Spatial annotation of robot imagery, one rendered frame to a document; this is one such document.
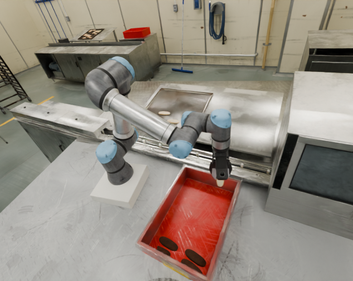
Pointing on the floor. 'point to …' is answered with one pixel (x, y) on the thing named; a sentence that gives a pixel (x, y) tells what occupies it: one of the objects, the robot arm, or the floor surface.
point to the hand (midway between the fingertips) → (220, 179)
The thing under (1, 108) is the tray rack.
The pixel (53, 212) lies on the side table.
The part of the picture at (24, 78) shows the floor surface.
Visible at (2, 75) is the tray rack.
